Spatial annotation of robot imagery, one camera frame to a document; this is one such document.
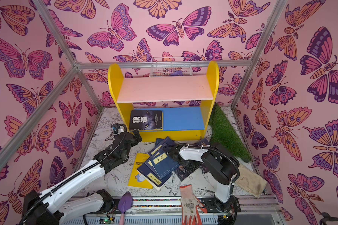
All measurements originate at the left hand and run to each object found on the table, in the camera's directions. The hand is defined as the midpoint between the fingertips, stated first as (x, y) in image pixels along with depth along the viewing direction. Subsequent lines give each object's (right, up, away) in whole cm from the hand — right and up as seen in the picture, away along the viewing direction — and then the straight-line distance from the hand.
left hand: (134, 132), depth 79 cm
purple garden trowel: (-4, -37, -6) cm, 38 cm away
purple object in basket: (+25, +39, +16) cm, 49 cm away
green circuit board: (-13, -45, -6) cm, 48 cm away
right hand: (+38, -21, +9) cm, 44 cm away
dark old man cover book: (+27, -25, +5) cm, 37 cm away
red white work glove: (+31, -38, -6) cm, 49 cm away
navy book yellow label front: (+16, -20, +4) cm, 26 cm away
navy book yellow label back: (+18, -8, +14) cm, 24 cm away
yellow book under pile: (0, -28, +3) cm, 28 cm away
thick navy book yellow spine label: (+8, -26, +2) cm, 27 cm away
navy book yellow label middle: (+8, -19, +4) cm, 21 cm away
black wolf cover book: (+5, +7, +11) cm, 14 cm away
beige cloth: (+68, -29, +2) cm, 74 cm away
